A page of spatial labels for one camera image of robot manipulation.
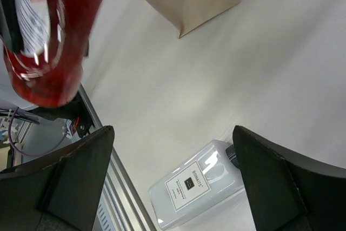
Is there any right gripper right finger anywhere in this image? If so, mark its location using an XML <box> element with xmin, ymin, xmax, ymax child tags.
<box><xmin>232</xmin><ymin>126</ymin><xmax>345</xmax><ymax>230</ymax></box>

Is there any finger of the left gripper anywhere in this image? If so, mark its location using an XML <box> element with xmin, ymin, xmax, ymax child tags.
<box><xmin>1</xmin><ymin>0</ymin><xmax>24</xmax><ymax>52</ymax></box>

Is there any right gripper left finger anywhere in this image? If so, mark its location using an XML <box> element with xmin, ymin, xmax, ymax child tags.
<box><xmin>1</xmin><ymin>126</ymin><xmax>115</xmax><ymax>230</ymax></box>

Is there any red dish soap bottle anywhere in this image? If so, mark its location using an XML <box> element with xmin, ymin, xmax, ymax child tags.
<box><xmin>3</xmin><ymin>0</ymin><xmax>102</xmax><ymax>108</ymax></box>

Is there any white rectangular bottle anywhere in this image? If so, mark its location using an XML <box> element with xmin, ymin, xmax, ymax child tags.
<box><xmin>149</xmin><ymin>140</ymin><xmax>244</xmax><ymax>230</ymax></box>

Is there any white slotted cable duct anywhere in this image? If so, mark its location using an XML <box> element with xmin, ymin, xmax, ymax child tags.
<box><xmin>97</xmin><ymin>199</ymin><xmax>115</xmax><ymax>231</ymax></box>

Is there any aluminium mounting rail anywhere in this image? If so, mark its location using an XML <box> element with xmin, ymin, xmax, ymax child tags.
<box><xmin>79</xmin><ymin>84</ymin><xmax>157</xmax><ymax>231</ymax></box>

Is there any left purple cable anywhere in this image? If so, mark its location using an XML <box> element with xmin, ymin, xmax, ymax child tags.
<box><xmin>8</xmin><ymin>106</ymin><xmax>68</xmax><ymax>157</ymax></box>

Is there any desk clutter beyond rail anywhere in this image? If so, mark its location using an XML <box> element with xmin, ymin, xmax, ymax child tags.
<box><xmin>1</xmin><ymin>105</ymin><xmax>31</xmax><ymax>170</ymax></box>

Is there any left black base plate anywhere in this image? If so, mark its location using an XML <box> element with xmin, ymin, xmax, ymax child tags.
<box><xmin>64</xmin><ymin>93</ymin><xmax>93</xmax><ymax>138</ymax></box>

